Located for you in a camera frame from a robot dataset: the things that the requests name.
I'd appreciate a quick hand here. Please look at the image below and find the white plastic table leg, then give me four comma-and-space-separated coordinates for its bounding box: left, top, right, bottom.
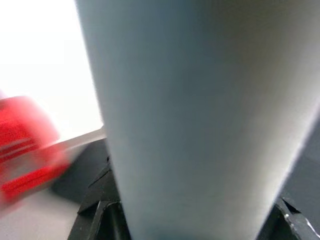
74, 0, 320, 240

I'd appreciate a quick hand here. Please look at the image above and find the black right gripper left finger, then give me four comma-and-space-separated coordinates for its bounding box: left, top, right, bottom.
67, 156, 131, 240

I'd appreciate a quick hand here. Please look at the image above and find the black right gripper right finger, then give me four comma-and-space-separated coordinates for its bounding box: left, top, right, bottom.
267, 197, 320, 240

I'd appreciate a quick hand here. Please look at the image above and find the black tablecloth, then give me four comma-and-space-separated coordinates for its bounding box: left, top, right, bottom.
51, 117, 320, 240

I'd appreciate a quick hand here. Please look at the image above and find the red plastic stool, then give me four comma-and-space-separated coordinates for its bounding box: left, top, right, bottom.
0, 94, 71, 203

